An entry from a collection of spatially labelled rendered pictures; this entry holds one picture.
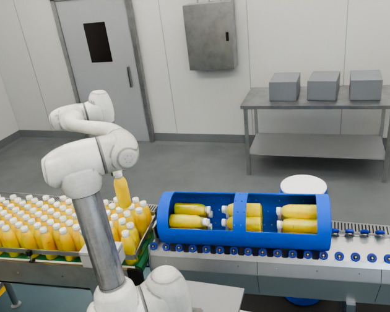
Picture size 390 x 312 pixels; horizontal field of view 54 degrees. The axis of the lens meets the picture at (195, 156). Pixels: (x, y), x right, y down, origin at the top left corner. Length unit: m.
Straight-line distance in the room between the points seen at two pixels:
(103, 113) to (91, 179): 0.59
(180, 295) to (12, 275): 1.37
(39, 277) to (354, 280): 1.76
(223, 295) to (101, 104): 1.02
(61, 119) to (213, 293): 1.02
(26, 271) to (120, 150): 1.45
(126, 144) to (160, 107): 4.44
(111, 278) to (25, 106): 5.84
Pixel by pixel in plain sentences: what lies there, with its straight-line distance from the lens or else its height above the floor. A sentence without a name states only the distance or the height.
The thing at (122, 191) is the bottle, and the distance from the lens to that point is 2.03.
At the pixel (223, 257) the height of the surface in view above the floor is 0.92.
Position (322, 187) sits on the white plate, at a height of 1.04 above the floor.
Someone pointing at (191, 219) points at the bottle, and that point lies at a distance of 2.04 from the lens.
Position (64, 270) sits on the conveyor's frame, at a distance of 2.40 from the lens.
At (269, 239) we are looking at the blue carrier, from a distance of 1.96.
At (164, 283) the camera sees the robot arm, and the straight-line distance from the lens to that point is 1.49.
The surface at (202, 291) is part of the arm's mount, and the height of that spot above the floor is 1.02.
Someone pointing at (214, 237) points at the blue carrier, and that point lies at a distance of 2.00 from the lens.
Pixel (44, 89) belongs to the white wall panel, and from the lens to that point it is 6.69.
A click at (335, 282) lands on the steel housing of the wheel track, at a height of 0.82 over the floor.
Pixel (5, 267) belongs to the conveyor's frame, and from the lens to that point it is 2.63.
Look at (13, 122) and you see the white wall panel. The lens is 7.32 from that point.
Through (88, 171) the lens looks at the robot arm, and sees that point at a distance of 1.28.
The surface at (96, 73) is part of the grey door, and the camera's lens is 5.96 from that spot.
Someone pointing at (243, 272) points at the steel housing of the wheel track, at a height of 0.85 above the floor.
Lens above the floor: 2.31
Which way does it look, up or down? 26 degrees down
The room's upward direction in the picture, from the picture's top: 7 degrees counter-clockwise
